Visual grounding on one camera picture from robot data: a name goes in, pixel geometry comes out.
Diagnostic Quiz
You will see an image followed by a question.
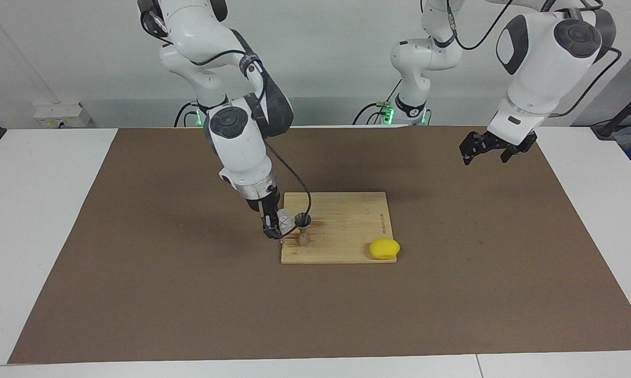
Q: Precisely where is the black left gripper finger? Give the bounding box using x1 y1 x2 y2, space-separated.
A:
459 131 487 166
500 131 538 163

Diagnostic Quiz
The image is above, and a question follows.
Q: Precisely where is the small clear plastic cup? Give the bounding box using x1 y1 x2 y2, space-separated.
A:
275 207 296 235

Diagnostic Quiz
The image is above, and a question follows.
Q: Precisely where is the stainless steel jigger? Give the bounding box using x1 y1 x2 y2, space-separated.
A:
293 213 313 248

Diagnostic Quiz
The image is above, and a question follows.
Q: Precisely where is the wooden cutting board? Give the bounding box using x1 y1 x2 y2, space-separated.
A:
280 192 398 265

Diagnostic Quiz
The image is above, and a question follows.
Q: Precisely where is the brown table mat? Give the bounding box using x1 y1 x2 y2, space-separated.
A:
8 126 631 364

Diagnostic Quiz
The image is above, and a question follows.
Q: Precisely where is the yellow lemon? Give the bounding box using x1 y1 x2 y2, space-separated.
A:
369 238 401 261

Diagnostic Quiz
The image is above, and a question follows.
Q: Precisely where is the black stand pole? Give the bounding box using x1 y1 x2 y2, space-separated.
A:
591 84 631 140

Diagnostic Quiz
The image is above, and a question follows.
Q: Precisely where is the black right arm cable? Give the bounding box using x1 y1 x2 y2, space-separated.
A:
189 50 312 227

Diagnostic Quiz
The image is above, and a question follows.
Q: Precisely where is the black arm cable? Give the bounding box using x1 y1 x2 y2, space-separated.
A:
420 0 622 117
189 50 312 227

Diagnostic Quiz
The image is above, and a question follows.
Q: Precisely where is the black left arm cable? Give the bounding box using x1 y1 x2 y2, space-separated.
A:
420 0 622 117

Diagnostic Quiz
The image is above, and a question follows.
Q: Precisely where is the black left base cable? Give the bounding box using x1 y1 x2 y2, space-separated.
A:
353 79 403 126

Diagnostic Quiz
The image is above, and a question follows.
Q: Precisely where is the black base cable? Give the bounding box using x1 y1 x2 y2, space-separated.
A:
353 79 403 126
173 102 198 128

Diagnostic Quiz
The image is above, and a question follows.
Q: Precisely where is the black right base cable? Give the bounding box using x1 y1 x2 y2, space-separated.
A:
173 102 198 128

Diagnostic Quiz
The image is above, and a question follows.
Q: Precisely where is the white wall socket box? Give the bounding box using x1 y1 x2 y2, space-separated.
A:
33 102 93 129

